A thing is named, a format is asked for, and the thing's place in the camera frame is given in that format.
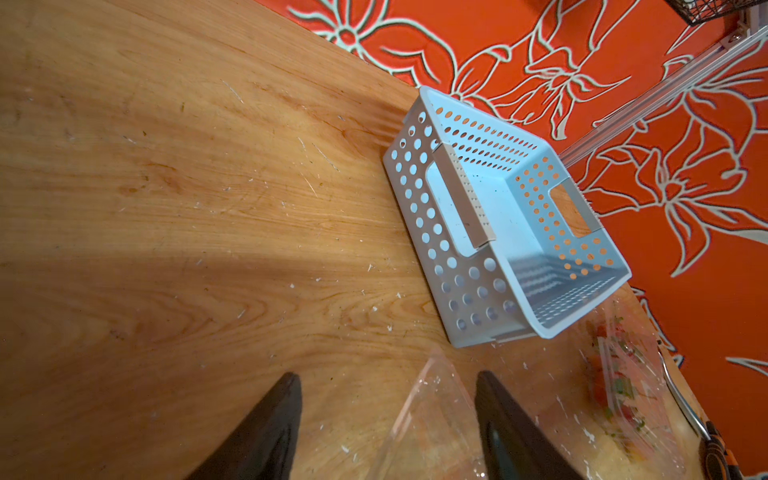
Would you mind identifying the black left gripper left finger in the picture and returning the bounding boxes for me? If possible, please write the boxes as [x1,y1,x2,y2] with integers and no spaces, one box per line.
[188,372,302,479]

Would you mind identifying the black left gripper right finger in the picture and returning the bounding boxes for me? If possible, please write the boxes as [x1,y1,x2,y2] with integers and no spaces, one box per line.
[475,370,582,480]

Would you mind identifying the clear plastic clamshell container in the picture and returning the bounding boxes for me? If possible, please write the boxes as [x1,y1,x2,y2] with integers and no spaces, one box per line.
[586,304,685,479]

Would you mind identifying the light blue perforated plastic basket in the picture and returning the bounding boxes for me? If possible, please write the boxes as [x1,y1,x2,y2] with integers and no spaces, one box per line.
[383,87,631,348]

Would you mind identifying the metal spoon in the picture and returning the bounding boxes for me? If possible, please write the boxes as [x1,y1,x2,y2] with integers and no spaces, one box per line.
[658,350,711,441]

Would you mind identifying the orange handled pliers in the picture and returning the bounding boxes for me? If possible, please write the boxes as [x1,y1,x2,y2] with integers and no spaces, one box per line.
[702,421,745,480]

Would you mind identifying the black wire wall basket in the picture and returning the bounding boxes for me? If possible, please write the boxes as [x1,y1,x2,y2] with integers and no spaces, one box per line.
[665,0,766,26]

